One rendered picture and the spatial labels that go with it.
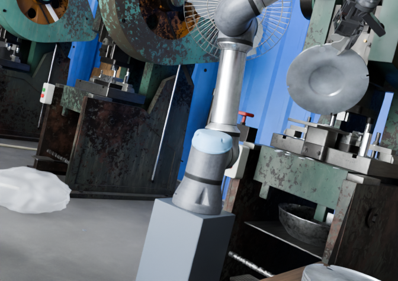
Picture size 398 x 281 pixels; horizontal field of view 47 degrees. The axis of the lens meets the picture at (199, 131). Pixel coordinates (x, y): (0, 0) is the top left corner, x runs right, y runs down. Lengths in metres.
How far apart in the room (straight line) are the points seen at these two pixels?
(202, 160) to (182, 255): 0.27
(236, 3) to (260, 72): 2.38
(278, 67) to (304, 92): 1.89
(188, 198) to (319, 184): 0.60
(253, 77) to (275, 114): 0.39
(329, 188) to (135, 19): 1.57
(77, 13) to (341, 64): 3.24
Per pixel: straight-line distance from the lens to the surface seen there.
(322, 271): 1.39
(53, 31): 4.44
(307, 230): 1.88
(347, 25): 1.58
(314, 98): 1.77
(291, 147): 1.93
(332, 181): 1.72
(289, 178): 1.81
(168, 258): 1.36
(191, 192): 1.32
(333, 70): 1.72
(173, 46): 2.93
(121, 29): 2.72
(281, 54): 3.64
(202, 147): 1.31
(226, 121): 1.46
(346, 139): 1.92
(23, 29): 4.32
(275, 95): 3.59
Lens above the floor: 0.76
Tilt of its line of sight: 4 degrees down
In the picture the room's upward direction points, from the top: 14 degrees clockwise
